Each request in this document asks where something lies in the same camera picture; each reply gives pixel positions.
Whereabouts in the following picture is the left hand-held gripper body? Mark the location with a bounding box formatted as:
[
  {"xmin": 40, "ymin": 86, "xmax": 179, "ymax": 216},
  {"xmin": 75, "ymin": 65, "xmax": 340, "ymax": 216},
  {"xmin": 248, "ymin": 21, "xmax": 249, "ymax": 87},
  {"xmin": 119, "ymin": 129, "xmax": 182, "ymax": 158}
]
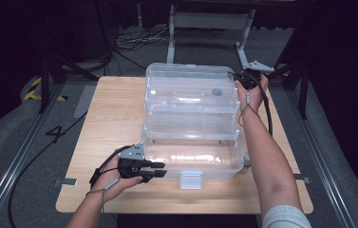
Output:
[{"xmin": 117, "ymin": 142, "xmax": 153, "ymax": 184}]

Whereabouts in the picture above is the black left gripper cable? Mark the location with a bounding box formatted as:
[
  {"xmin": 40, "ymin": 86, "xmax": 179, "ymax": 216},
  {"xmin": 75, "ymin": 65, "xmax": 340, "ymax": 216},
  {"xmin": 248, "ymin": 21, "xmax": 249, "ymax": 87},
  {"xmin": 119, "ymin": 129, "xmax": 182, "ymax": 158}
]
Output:
[{"xmin": 89, "ymin": 144, "xmax": 135, "ymax": 188}]

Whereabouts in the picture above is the black floor cable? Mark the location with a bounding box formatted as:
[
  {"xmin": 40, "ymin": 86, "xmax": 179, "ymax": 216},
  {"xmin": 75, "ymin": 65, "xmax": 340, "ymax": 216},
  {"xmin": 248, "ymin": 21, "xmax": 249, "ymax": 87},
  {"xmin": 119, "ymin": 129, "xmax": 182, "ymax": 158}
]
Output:
[{"xmin": 7, "ymin": 110, "xmax": 88, "ymax": 228}]

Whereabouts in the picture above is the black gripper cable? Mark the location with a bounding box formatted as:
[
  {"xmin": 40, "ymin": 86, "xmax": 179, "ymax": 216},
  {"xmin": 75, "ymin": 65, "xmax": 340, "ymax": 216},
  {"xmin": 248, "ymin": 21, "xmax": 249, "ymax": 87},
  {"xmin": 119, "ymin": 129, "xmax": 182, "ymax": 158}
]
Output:
[
  {"xmin": 255, "ymin": 77, "xmax": 274, "ymax": 138},
  {"xmin": 89, "ymin": 144, "xmax": 135, "ymax": 188}
]

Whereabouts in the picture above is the black metal stand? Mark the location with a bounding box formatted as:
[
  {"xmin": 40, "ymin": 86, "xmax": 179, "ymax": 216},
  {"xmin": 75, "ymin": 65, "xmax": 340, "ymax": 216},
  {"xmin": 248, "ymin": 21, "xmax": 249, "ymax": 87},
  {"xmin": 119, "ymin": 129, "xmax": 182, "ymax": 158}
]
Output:
[{"xmin": 263, "ymin": 47, "xmax": 314, "ymax": 121}]

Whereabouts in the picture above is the person's left hand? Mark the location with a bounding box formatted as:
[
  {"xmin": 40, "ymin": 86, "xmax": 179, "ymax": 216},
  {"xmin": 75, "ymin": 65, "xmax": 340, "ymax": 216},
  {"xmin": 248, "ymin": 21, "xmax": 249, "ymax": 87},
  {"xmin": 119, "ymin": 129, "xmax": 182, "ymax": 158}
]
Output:
[{"xmin": 90, "ymin": 155, "xmax": 144, "ymax": 203}]

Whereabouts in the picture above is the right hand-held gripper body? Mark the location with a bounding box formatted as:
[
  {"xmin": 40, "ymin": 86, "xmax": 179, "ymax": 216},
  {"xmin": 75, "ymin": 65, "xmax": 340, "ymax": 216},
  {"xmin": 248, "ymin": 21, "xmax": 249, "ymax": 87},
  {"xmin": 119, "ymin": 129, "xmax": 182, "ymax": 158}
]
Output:
[{"xmin": 234, "ymin": 60, "xmax": 275, "ymax": 91}]

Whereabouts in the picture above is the grey wrist lanyard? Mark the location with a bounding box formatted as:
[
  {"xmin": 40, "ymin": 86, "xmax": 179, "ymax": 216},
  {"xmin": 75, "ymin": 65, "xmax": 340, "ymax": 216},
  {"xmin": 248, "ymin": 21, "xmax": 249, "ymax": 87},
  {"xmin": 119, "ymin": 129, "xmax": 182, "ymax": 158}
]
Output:
[
  {"xmin": 236, "ymin": 89, "xmax": 260, "ymax": 128},
  {"xmin": 85, "ymin": 177, "xmax": 122, "ymax": 213}
]

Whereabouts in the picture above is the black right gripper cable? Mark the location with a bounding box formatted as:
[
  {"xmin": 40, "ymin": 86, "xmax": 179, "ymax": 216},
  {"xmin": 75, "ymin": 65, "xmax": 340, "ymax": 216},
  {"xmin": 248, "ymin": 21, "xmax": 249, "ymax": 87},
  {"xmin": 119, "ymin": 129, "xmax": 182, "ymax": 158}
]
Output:
[{"xmin": 255, "ymin": 77, "xmax": 274, "ymax": 138}]

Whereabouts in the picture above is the grey left wrist lanyard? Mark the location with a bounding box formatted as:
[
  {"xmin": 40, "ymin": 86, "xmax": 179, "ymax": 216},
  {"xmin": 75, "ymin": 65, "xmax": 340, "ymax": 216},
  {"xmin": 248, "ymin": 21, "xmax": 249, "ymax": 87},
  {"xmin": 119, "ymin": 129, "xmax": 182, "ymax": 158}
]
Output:
[{"xmin": 85, "ymin": 177, "xmax": 122, "ymax": 213}]

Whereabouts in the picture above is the person's right hand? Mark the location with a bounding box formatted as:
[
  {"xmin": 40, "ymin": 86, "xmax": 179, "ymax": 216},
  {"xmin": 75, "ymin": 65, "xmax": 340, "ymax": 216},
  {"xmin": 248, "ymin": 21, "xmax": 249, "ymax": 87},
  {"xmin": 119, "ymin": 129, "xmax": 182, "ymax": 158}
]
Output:
[{"xmin": 235, "ymin": 73, "xmax": 270, "ymax": 112}]

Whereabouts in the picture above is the light grey sleeve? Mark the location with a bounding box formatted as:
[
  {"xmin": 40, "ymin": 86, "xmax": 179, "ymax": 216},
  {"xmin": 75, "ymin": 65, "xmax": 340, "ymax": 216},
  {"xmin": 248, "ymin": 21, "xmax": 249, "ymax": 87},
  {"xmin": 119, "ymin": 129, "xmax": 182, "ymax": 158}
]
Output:
[{"xmin": 261, "ymin": 204, "xmax": 312, "ymax": 228}]

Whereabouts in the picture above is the clear plastic storage box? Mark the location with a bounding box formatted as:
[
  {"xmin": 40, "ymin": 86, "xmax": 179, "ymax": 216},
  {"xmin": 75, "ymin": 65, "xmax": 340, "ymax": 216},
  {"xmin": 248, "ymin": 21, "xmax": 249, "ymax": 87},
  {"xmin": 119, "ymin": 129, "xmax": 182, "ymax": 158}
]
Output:
[{"xmin": 140, "ymin": 62, "xmax": 247, "ymax": 191}]

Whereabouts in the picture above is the yellow black floor tape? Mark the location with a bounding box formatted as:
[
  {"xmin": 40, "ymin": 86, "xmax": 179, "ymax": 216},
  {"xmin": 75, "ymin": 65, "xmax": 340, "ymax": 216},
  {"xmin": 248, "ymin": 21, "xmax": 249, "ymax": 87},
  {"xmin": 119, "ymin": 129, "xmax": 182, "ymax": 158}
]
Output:
[{"xmin": 23, "ymin": 76, "xmax": 68, "ymax": 103}]

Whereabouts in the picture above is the grey right wrist lanyard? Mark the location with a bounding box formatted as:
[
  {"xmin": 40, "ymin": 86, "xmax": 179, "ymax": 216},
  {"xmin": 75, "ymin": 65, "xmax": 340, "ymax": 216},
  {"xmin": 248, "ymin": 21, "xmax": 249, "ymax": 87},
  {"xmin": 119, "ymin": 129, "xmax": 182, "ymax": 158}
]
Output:
[{"xmin": 236, "ymin": 89, "xmax": 260, "ymax": 128}]

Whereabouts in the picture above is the black tripod stand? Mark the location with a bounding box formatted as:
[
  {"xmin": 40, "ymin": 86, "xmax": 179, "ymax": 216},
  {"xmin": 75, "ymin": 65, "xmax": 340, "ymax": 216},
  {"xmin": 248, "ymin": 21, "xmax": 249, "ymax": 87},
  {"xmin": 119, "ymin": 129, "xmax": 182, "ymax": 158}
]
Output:
[{"xmin": 37, "ymin": 0, "xmax": 100, "ymax": 115}]

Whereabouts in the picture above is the grey metal stand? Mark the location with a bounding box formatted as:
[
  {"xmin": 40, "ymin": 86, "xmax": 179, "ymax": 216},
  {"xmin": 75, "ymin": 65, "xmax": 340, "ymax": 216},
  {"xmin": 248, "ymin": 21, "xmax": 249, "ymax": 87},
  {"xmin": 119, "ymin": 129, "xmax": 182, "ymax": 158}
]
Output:
[{"xmin": 165, "ymin": 4, "xmax": 256, "ymax": 73}]

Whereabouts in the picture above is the grey tape piece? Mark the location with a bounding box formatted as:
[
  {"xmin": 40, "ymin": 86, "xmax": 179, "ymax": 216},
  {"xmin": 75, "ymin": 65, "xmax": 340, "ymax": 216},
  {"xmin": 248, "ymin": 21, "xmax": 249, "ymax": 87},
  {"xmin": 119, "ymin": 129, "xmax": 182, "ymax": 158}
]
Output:
[
  {"xmin": 293, "ymin": 173, "xmax": 311, "ymax": 185},
  {"xmin": 52, "ymin": 178, "xmax": 79, "ymax": 187}
]

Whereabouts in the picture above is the metal floor rail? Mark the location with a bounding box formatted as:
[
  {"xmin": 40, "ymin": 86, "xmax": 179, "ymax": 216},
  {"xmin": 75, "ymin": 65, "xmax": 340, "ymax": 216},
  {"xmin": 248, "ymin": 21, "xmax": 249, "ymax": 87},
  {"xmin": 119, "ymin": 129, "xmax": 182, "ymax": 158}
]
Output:
[
  {"xmin": 284, "ymin": 89, "xmax": 355, "ymax": 228},
  {"xmin": 0, "ymin": 83, "xmax": 66, "ymax": 228}
]

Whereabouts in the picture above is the bundle of floor cables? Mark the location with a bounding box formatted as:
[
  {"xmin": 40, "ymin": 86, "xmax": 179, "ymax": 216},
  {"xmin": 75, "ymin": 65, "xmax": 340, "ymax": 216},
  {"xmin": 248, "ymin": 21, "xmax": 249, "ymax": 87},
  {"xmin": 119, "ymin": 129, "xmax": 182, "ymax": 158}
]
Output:
[{"xmin": 113, "ymin": 24, "xmax": 172, "ymax": 54}]

